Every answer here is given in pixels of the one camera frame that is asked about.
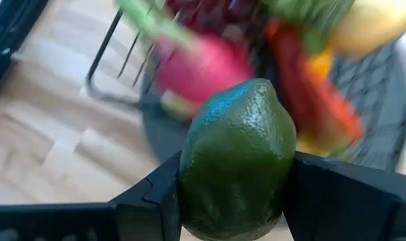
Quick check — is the black wire basket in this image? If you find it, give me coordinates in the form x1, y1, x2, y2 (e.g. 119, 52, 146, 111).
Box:
85, 0, 406, 168

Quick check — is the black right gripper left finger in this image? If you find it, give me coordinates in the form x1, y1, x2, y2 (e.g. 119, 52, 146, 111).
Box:
110, 150, 183, 241

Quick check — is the green avocado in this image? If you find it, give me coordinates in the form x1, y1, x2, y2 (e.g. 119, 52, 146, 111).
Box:
178, 78, 297, 241

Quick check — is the green cucumber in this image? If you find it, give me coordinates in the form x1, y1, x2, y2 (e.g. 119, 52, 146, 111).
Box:
262, 0, 354, 53

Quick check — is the pink dragon fruit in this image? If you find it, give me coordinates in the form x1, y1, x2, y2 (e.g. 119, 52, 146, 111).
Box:
115, 0, 256, 120

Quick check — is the red chili pepper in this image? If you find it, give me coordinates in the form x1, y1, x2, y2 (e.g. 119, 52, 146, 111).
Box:
266, 19, 365, 145

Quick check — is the yellow pear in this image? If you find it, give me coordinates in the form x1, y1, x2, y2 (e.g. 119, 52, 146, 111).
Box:
329, 0, 406, 58

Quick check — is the yellow bell pepper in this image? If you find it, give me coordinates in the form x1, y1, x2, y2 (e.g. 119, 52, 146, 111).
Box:
302, 50, 334, 84

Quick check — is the red grape bunch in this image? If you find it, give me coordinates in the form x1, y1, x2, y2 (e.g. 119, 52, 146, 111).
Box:
167, 0, 260, 34

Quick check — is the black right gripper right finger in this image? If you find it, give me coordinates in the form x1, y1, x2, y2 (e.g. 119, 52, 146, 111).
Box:
282, 151, 404, 241

